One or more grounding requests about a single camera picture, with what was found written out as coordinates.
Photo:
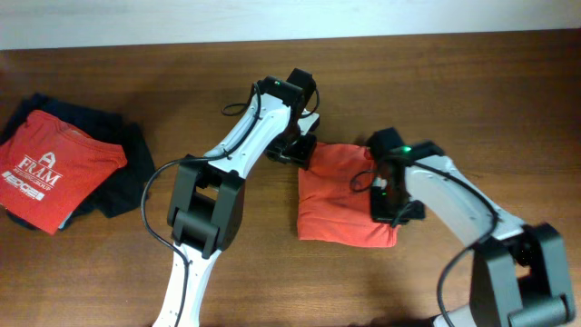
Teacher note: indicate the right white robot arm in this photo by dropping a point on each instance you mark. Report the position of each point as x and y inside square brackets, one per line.
[520, 274]

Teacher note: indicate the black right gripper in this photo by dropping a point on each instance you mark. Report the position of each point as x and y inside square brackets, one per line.
[379, 214]

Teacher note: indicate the folded red Fram t-shirt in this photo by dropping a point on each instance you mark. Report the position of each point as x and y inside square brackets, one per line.
[48, 167]

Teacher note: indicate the folded dark navy garment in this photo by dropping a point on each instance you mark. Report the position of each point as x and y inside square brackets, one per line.
[122, 191]

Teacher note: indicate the orange McKinney Boyd soccer t-shirt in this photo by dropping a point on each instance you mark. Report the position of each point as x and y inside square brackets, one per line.
[329, 210]

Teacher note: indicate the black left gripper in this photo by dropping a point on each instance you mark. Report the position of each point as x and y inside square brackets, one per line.
[302, 154]

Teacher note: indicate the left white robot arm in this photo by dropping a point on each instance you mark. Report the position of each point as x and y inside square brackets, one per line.
[207, 201]

